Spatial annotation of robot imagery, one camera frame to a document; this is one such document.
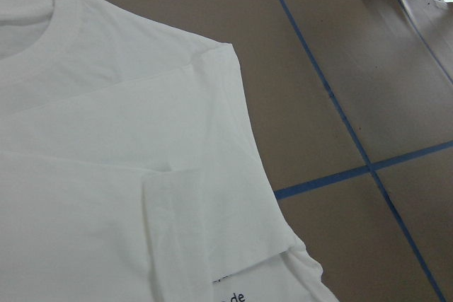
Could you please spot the white long-sleeve printed shirt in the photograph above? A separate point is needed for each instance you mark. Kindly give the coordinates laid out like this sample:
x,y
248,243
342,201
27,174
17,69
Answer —
x,y
129,171

